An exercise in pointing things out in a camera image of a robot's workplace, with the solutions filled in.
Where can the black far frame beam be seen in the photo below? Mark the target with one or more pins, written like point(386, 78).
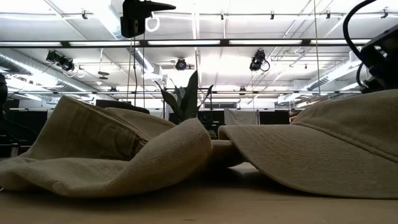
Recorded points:
point(124, 92)

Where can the snake plant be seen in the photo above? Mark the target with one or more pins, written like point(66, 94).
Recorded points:
point(189, 99)

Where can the black ceiling spot camera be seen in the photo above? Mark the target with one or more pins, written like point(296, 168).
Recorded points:
point(60, 60)
point(181, 64)
point(257, 59)

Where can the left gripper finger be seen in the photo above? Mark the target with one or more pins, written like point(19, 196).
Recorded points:
point(157, 6)

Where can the black rig frame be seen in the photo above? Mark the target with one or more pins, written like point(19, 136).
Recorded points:
point(143, 43)

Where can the beige cap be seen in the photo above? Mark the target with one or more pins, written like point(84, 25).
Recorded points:
point(109, 174)
point(311, 155)

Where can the small green plant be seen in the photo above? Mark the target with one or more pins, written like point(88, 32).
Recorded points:
point(213, 134)

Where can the white hanging cloth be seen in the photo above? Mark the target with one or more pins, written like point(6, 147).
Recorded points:
point(241, 117)

